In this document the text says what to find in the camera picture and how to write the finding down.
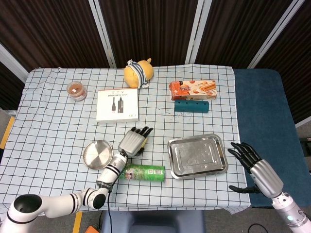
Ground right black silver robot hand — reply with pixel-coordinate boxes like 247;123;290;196
227;142;284;199

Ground black floor cable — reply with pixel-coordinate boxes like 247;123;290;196
247;222;268;233

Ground teal block with holes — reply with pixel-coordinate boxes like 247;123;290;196
174;100;209;114

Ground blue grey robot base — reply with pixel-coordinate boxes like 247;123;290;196
101;210;206;233

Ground white flat product box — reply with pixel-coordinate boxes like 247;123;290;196
96;88;140;123

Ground rectangular steel tray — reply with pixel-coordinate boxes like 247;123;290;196
167;133;229;180

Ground round steel plate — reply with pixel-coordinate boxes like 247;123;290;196
83;140;114;170

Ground clear jar orange contents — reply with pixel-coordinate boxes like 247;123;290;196
66;81;87;102

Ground white checkered tablecloth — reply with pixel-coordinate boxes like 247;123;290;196
0;64;251;219

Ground black device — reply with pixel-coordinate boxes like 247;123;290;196
299;137;311;168

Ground green chips can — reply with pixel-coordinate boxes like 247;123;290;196
119;164;166;183

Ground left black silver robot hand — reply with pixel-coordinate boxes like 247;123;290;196
118;126;154;157

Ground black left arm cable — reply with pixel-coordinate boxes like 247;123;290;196
106;150;129;233

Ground brown folding screen white frames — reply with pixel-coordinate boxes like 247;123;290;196
0;0;311;127

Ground orange egg roll snack box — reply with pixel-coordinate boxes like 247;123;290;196
169;80;218;101

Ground yellow plush toy striped cloth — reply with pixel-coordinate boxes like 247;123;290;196
123;58;154;89

